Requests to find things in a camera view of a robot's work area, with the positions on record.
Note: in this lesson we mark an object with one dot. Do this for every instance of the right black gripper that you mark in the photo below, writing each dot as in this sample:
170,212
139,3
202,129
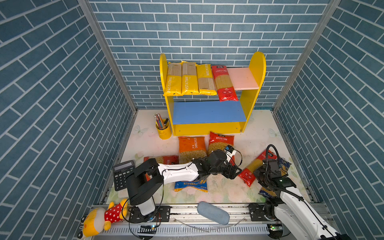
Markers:
261,168

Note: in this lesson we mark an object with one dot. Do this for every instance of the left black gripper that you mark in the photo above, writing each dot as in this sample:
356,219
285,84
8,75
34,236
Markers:
232,175

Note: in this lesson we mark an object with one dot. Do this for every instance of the dark blue spaghetti bag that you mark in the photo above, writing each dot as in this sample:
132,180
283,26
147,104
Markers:
269,191

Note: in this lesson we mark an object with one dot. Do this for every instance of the red spaghetti bag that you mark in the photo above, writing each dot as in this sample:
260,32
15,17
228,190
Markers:
247,175
224,85

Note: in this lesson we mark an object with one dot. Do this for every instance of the red fusilli bag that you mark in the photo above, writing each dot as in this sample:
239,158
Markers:
166,160
219,142

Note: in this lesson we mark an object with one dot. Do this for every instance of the orange macaroni bag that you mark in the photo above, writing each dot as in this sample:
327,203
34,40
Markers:
191,148

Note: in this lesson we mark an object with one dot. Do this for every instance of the yellow spaghetti bag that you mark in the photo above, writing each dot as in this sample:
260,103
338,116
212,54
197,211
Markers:
206,81
173,85
189,79

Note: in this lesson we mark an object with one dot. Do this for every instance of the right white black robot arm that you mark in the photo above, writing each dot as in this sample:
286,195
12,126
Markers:
289,206

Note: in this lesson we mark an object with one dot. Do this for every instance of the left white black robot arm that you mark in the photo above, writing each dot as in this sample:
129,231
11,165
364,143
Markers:
143,182

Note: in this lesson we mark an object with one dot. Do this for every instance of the yellow pink blue shelf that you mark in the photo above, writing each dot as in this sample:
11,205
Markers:
229,117

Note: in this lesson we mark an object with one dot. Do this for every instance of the blue macaroni bag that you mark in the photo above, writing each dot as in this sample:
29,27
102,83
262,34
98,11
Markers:
200,185

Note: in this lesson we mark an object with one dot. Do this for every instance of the grey blue pouch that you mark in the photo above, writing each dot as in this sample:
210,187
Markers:
213,213

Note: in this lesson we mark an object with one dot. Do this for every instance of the yellow pencil cup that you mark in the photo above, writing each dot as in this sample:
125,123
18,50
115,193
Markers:
165,132

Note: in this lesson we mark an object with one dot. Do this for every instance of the coloured pencils bunch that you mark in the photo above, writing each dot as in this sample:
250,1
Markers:
160,122

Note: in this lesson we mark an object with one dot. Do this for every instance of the black calculator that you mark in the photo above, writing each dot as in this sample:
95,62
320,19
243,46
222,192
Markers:
120,172

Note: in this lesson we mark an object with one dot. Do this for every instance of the yellow plush toy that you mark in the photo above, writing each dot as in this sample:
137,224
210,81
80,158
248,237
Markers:
101,219

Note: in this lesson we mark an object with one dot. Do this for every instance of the aluminium rail base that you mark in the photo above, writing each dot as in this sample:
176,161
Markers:
191,221

